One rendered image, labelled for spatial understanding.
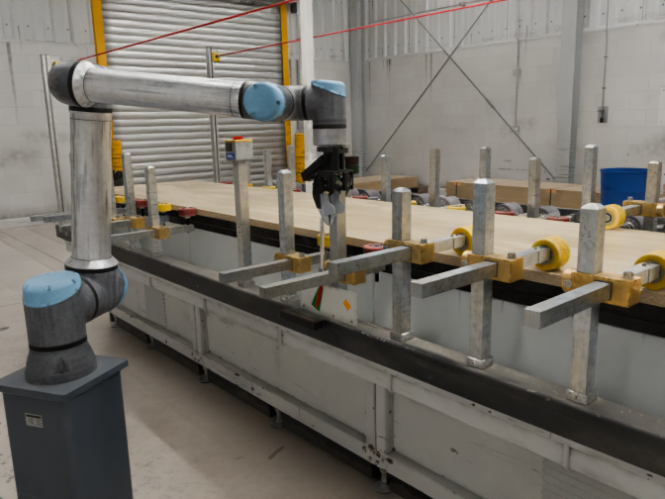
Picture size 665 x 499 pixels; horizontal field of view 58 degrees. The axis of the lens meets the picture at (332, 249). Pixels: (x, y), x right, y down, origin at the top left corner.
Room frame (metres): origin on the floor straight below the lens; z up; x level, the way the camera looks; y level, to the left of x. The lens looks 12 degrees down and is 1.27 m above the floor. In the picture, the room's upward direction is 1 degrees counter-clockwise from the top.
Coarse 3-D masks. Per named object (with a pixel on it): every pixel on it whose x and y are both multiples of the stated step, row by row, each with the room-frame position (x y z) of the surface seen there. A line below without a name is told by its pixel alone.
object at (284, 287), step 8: (320, 272) 1.63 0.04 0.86; (328, 272) 1.63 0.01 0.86; (368, 272) 1.72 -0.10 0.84; (376, 272) 1.76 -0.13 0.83; (288, 280) 1.55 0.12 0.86; (296, 280) 1.55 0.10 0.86; (304, 280) 1.57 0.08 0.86; (312, 280) 1.58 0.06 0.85; (320, 280) 1.60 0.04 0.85; (328, 280) 1.62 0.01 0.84; (336, 280) 1.64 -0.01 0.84; (264, 288) 1.49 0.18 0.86; (272, 288) 1.50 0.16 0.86; (280, 288) 1.51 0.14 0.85; (288, 288) 1.53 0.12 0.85; (296, 288) 1.55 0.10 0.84; (304, 288) 1.56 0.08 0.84; (264, 296) 1.49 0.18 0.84; (272, 296) 1.50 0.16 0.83
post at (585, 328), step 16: (592, 208) 1.13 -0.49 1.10; (592, 224) 1.13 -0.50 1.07; (592, 240) 1.13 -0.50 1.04; (592, 256) 1.13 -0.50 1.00; (592, 272) 1.12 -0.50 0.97; (576, 320) 1.14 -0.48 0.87; (592, 320) 1.13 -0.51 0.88; (576, 336) 1.14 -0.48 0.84; (592, 336) 1.13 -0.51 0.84; (576, 352) 1.14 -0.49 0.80; (592, 352) 1.13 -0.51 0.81; (576, 368) 1.14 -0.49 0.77; (592, 368) 1.14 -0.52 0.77; (576, 384) 1.14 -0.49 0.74; (592, 384) 1.14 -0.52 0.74
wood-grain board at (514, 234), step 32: (160, 192) 3.49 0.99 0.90; (192, 192) 3.45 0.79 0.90; (224, 192) 3.41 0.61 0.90; (256, 192) 3.37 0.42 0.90; (256, 224) 2.37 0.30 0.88; (352, 224) 2.20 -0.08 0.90; (384, 224) 2.19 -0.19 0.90; (416, 224) 2.17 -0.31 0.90; (448, 224) 2.15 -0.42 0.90; (512, 224) 2.12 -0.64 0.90; (544, 224) 2.10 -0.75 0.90; (576, 224) 2.09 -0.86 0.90; (448, 256) 1.64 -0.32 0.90; (576, 256) 1.58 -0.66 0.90; (608, 256) 1.57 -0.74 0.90
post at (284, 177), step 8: (280, 176) 1.89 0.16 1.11; (288, 176) 1.90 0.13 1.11; (280, 184) 1.90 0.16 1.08; (288, 184) 1.90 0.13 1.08; (280, 192) 1.90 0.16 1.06; (288, 192) 1.89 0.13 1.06; (280, 200) 1.90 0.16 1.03; (288, 200) 1.89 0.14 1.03; (280, 208) 1.90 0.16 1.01; (288, 208) 1.89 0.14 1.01; (280, 216) 1.90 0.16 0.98; (288, 216) 1.89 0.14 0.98; (280, 224) 1.90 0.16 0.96; (288, 224) 1.89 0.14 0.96; (280, 232) 1.90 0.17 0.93; (288, 232) 1.89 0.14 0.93; (280, 240) 1.91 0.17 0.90; (288, 240) 1.89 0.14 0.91; (280, 248) 1.91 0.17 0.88; (288, 248) 1.89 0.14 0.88; (288, 272) 1.89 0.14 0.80
